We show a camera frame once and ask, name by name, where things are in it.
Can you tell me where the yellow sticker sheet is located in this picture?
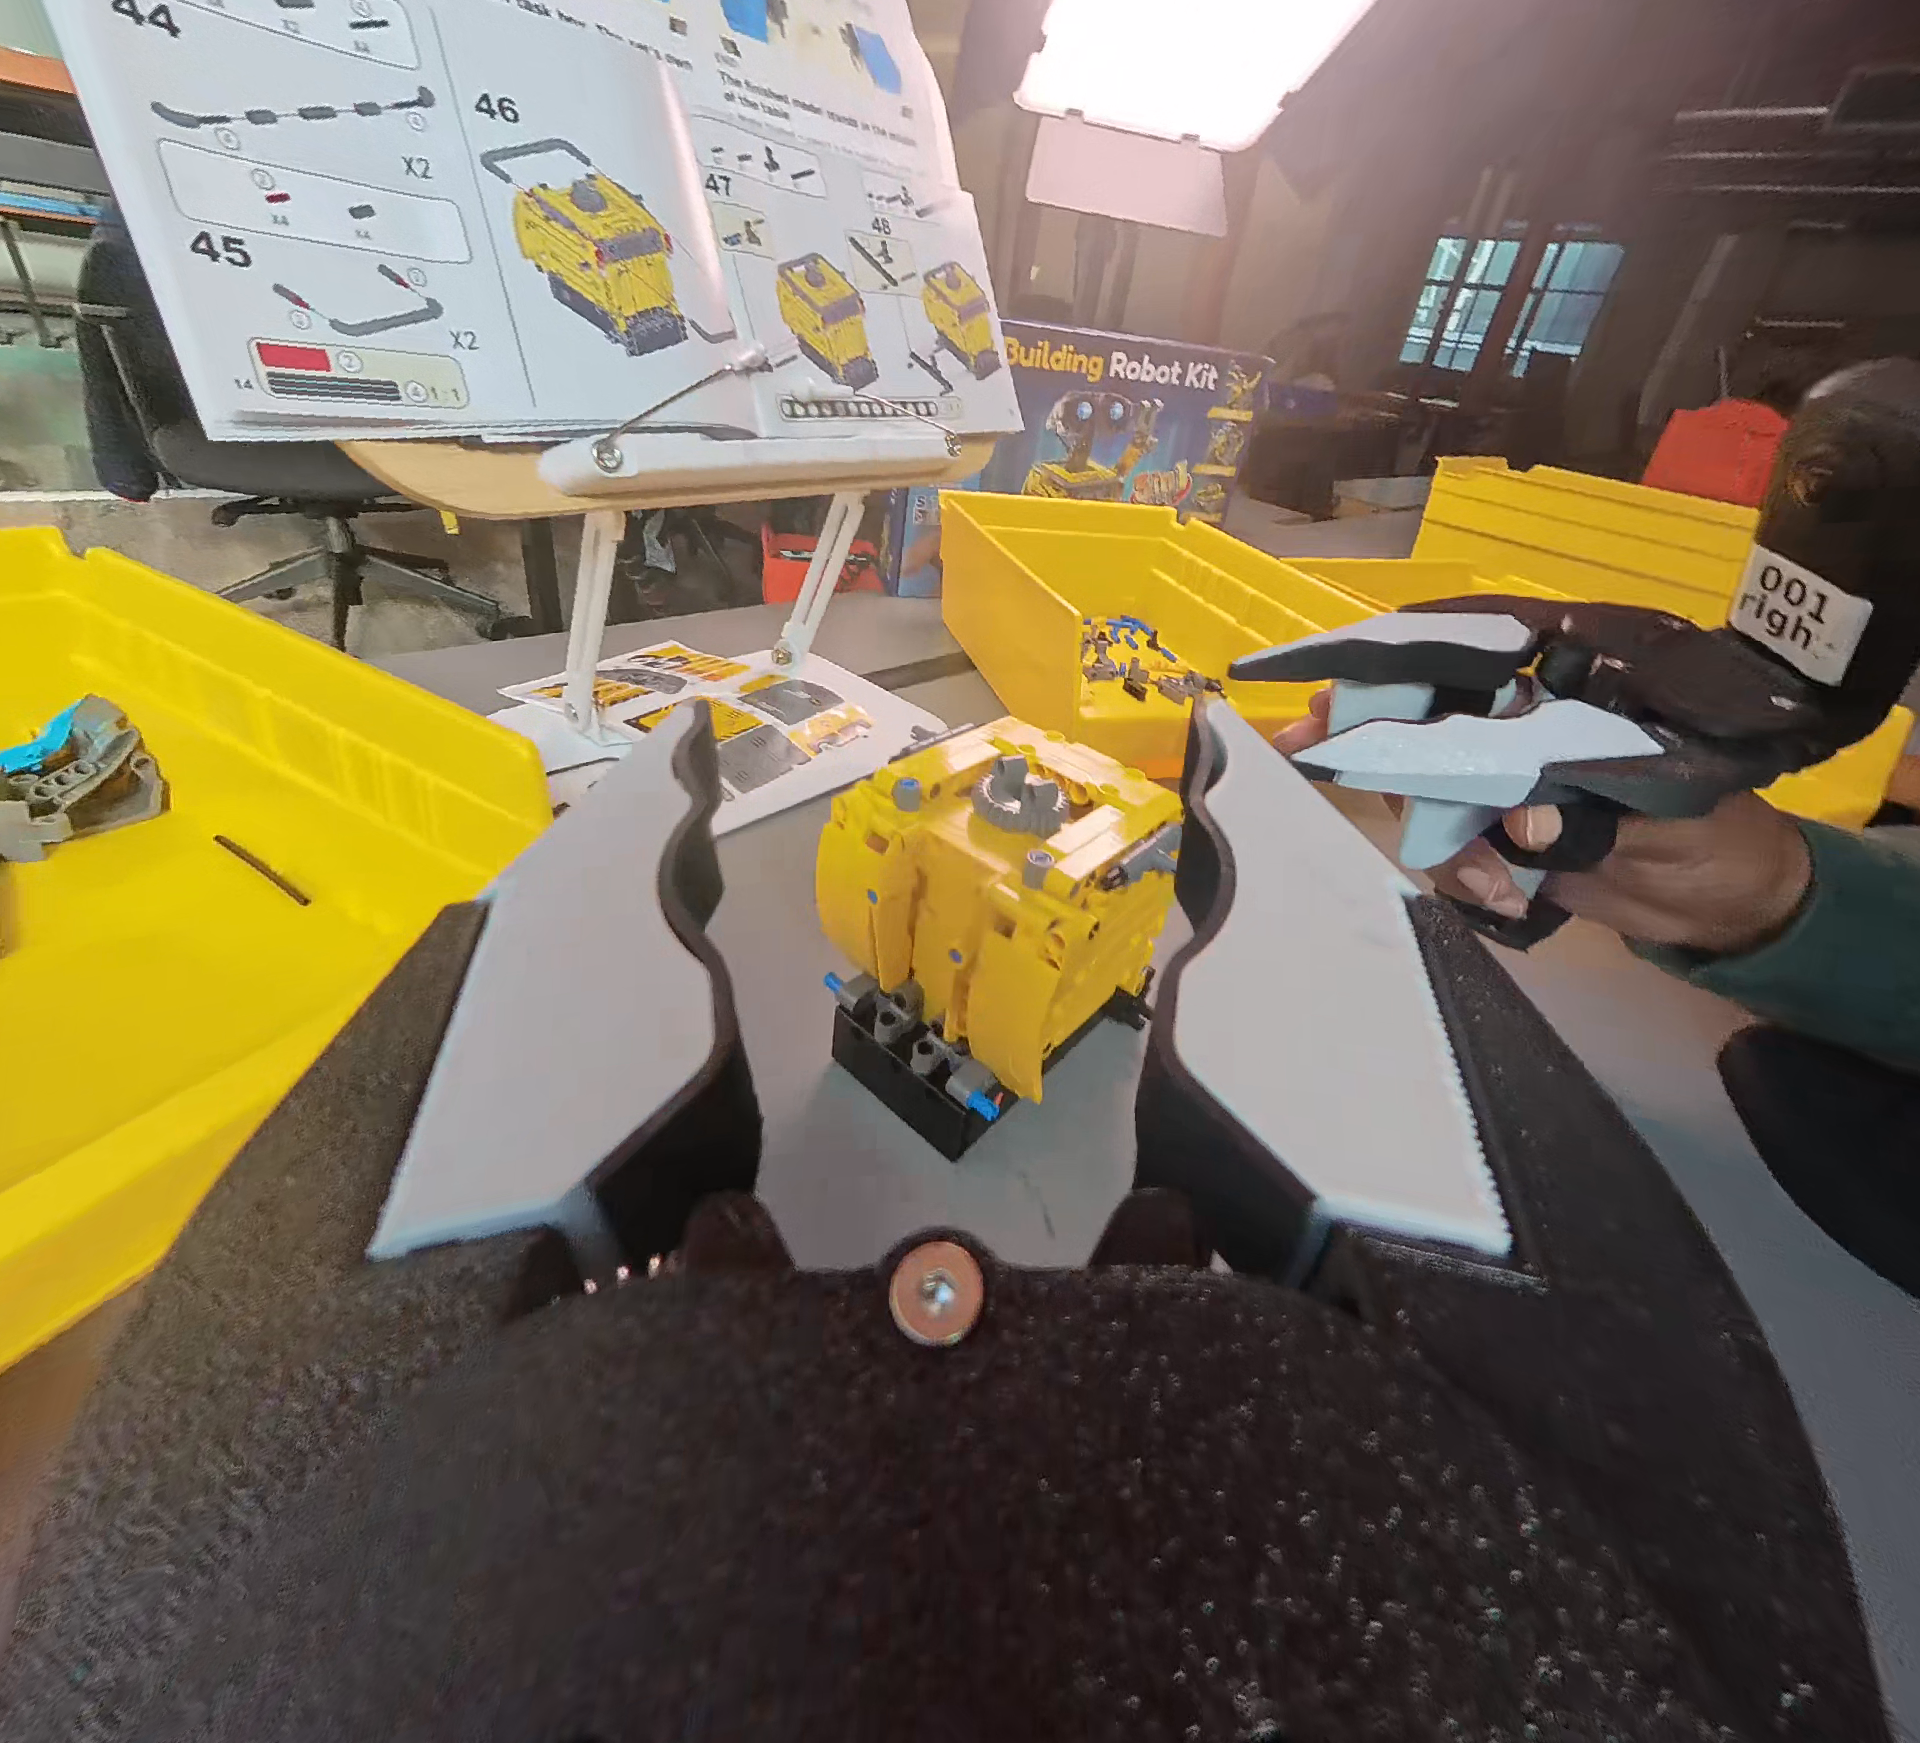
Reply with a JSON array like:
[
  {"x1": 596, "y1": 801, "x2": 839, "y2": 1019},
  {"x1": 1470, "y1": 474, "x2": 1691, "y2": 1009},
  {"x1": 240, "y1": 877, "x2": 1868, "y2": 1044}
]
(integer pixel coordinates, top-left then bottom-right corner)
[{"x1": 505, "y1": 639, "x2": 952, "y2": 834}]

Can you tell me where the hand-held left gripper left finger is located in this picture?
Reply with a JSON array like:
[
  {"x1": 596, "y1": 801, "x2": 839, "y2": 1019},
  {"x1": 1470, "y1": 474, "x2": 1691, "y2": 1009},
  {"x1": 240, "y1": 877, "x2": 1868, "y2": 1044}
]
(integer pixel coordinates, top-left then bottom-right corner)
[{"x1": 368, "y1": 699, "x2": 768, "y2": 1273}]

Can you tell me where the window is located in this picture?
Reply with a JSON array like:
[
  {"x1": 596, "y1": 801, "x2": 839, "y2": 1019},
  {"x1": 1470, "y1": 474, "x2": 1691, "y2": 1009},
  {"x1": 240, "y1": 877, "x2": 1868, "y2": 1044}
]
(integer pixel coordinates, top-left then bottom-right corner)
[{"x1": 1399, "y1": 231, "x2": 1634, "y2": 382}]

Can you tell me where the blue lego kit box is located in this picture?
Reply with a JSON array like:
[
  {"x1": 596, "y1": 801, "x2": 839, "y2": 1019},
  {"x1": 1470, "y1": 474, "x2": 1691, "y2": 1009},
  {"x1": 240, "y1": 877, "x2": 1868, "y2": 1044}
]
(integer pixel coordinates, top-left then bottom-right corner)
[{"x1": 885, "y1": 320, "x2": 1278, "y2": 596}]

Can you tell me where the pile of small lego pieces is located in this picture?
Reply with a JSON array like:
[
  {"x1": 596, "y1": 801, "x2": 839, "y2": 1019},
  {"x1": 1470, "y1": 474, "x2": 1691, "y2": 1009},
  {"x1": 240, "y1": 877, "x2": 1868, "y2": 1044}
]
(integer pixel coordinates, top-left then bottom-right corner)
[{"x1": 1083, "y1": 610, "x2": 1229, "y2": 714}]

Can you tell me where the yellow plastic bin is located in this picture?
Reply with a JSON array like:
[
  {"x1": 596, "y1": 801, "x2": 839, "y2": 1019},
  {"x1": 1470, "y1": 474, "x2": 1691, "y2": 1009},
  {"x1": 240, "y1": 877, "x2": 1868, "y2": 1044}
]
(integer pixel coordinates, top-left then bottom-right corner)
[
  {"x1": 941, "y1": 490, "x2": 1399, "y2": 783},
  {"x1": 1284, "y1": 452, "x2": 1920, "y2": 834},
  {"x1": 0, "y1": 526, "x2": 561, "y2": 1377}
]

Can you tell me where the blue and black lego piece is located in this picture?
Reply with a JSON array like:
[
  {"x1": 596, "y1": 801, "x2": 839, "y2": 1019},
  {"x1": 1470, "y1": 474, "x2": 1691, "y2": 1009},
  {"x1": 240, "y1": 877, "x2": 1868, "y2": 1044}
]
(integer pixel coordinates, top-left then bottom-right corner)
[{"x1": 0, "y1": 694, "x2": 172, "y2": 869}]

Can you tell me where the orange object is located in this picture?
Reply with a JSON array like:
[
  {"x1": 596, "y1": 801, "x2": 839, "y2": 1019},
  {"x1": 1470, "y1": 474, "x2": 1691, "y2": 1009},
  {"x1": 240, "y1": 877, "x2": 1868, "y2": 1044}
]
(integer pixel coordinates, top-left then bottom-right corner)
[{"x1": 1638, "y1": 400, "x2": 1801, "y2": 504}]

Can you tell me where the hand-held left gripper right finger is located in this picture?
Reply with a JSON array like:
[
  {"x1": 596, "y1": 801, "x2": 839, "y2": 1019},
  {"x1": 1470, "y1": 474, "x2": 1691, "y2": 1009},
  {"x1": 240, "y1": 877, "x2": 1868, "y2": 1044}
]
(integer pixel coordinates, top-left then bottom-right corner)
[{"x1": 1136, "y1": 699, "x2": 1519, "y2": 1291}]

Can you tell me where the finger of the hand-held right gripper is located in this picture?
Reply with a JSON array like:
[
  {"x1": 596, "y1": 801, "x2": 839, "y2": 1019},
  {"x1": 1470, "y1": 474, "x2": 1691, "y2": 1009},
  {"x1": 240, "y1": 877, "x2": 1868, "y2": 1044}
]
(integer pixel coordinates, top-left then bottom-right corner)
[
  {"x1": 1229, "y1": 610, "x2": 1546, "y2": 694},
  {"x1": 1284, "y1": 699, "x2": 1650, "y2": 877}
]

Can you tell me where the person's right hand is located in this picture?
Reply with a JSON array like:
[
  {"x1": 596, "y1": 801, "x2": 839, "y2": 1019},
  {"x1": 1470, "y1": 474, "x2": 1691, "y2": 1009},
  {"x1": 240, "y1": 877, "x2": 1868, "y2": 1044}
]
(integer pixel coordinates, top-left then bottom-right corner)
[{"x1": 1426, "y1": 795, "x2": 1817, "y2": 950}]

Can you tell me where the lego instruction booklet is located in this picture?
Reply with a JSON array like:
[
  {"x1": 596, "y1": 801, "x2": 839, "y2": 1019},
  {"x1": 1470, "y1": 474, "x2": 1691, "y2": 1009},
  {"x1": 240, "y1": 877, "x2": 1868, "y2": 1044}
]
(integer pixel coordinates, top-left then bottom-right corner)
[{"x1": 7, "y1": 0, "x2": 1026, "y2": 439}]

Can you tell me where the red crate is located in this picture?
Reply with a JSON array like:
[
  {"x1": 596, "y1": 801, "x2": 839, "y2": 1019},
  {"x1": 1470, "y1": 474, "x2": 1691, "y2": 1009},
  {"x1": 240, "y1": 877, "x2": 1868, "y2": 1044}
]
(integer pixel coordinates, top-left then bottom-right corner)
[{"x1": 756, "y1": 515, "x2": 892, "y2": 610}]

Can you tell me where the white and wooden book stand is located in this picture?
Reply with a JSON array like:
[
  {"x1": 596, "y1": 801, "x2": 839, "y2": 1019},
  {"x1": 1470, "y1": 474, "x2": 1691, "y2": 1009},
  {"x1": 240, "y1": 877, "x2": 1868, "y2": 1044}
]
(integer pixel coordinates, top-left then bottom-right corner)
[{"x1": 72, "y1": 0, "x2": 995, "y2": 843}]

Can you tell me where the black office chair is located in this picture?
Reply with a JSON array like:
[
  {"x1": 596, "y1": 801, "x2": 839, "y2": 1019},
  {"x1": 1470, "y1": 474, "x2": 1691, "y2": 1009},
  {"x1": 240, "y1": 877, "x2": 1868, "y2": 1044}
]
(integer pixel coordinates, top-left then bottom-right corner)
[{"x1": 72, "y1": 222, "x2": 515, "y2": 653}]

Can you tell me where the yellow lego vehicle model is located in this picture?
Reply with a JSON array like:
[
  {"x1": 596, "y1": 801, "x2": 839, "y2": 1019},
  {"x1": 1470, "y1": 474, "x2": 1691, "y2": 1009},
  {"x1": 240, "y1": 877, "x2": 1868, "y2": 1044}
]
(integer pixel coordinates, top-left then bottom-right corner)
[{"x1": 813, "y1": 720, "x2": 1189, "y2": 1165}]

